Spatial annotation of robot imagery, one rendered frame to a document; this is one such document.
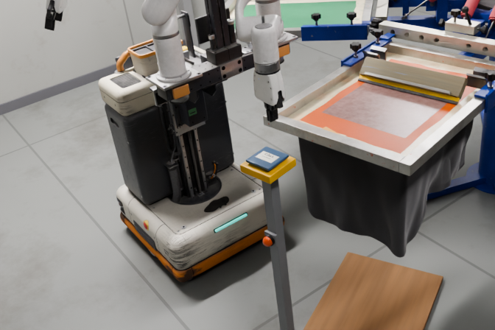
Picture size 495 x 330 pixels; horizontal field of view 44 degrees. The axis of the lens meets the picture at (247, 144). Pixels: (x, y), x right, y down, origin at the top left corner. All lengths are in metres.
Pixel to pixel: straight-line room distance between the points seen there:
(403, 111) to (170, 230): 1.23
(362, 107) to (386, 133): 0.20
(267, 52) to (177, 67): 0.49
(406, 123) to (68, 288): 1.84
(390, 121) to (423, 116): 0.11
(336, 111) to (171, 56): 0.61
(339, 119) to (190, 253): 1.04
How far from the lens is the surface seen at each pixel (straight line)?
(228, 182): 3.09
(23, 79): 5.09
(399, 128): 2.09
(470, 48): 2.57
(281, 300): 2.33
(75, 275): 3.22
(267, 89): 1.80
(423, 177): 2.14
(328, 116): 2.18
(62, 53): 5.13
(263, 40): 1.73
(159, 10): 1.99
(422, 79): 2.31
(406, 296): 2.80
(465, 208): 3.34
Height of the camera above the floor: 2.01
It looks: 31 degrees down
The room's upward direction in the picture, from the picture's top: 8 degrees counter-clockwise
